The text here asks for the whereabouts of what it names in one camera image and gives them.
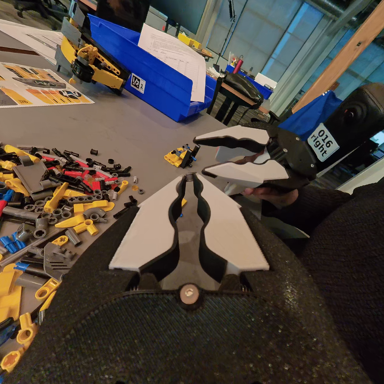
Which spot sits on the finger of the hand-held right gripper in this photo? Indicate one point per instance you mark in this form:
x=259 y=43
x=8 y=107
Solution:
x=240 y=133
x=255 y=172

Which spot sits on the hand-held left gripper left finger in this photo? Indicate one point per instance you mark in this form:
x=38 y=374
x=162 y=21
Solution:
x=147 y=237

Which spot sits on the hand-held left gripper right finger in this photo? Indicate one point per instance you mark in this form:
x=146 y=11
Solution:
x=231 y=237

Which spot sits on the yellow toy beam with holes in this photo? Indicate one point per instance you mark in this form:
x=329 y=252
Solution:
x=184 y=203

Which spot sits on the small grey toy pin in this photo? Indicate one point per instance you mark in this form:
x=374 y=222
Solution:
x=189 y=177

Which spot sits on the pile of toy building parts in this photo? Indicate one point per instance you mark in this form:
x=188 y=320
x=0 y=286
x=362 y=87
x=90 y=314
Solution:
x=30 y=177

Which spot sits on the person's right forearm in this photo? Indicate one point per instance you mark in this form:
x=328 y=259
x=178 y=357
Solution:
x=330 y=204

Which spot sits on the person's right hand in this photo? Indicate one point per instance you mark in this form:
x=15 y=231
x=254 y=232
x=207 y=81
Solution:
x=279 y=198

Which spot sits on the black toy connector pin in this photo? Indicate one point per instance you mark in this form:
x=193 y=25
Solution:
x=121 y=213

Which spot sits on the blue cloth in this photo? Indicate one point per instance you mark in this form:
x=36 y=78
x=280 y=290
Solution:
x=306 y=117

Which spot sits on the brown wooden desk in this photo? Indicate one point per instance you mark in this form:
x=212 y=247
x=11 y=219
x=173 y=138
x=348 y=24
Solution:
x=231 y=90

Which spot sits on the black bag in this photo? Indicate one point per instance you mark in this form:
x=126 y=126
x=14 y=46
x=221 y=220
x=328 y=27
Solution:
x=243 y=87

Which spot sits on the blue plastic bin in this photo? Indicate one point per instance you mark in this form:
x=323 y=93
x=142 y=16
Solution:
x=265 y=90
x=162 y=84

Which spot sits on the red bottle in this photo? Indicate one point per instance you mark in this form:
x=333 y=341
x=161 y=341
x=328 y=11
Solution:
x=238 y=64

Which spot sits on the small yellow toy subassembly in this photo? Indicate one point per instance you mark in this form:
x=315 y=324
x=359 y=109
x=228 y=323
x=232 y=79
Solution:
x=174 y=157

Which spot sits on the white paper form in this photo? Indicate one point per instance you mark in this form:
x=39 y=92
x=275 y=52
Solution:
x=174 y=54

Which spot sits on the yellow boxes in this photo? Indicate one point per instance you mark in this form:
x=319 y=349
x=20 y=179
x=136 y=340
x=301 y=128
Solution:
x=189 y=40

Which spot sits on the partly built yellow toy model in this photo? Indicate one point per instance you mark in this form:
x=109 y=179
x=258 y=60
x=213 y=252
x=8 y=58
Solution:
x=105 y=70

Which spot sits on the yellow grey sticker sheet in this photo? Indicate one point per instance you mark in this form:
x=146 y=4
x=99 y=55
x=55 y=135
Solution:
x=45 y=96

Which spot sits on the printed sheets in plastic sleeve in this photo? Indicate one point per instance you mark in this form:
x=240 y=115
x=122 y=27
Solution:
x=24 y=36

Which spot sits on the wooden post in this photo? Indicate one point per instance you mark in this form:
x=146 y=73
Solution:
x=345 y=54

